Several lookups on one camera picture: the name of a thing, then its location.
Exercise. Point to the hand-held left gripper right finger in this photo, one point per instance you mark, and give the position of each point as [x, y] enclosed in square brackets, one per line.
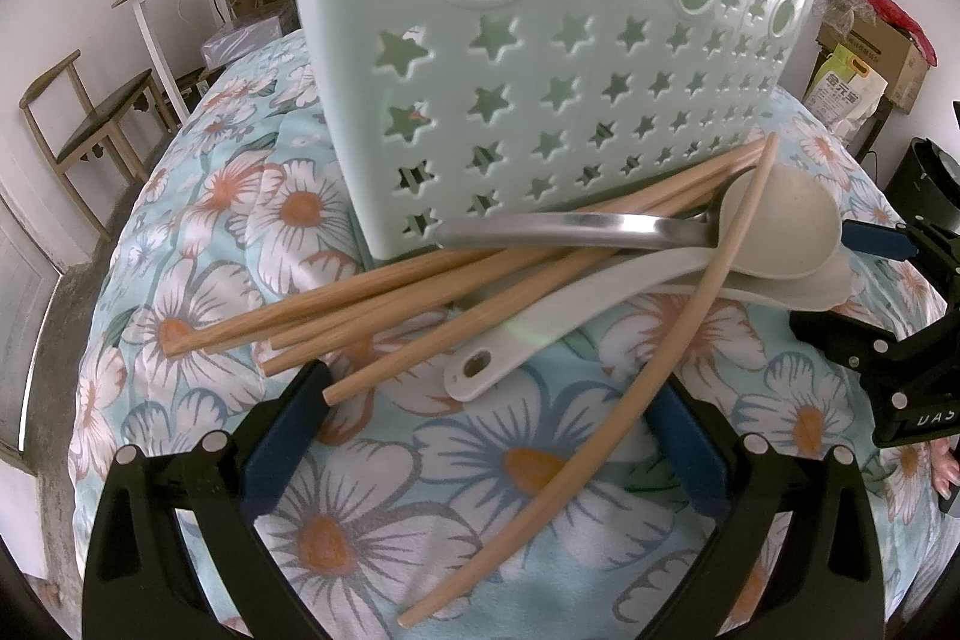
[694, 460]

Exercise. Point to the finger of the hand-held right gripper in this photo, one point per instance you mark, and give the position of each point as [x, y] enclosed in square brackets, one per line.
[840, 332]
[877, 241]

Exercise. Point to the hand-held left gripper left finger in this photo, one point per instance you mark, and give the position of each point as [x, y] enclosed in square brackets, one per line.
[289, 437]

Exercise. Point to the metal spoon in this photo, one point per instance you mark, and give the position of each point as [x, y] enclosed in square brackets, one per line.
[570, 226]

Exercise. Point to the person's right hand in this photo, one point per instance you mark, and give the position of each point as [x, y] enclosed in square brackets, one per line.
[946, 471]

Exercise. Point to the white and yellow bag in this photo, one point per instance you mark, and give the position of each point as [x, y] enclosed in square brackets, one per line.
[844, 89]

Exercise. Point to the large cardboard box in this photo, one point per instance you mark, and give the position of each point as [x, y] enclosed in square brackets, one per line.
[892, 59]

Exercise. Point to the floral blue blanket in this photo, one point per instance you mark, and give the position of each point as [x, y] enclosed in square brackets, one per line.
[225, 220]

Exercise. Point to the red plastic bag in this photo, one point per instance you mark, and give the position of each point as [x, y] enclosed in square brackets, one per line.
[896, 14]

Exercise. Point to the clear plastic wrap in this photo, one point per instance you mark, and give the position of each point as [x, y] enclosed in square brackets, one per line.
[844, 6]

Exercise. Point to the white panel door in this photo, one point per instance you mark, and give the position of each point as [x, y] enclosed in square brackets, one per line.
[22, 280]

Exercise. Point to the wooden chair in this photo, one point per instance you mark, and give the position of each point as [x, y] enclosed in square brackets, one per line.
[112, 111]

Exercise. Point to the plastic wrapped white box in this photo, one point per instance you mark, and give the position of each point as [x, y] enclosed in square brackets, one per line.
[240, 40]

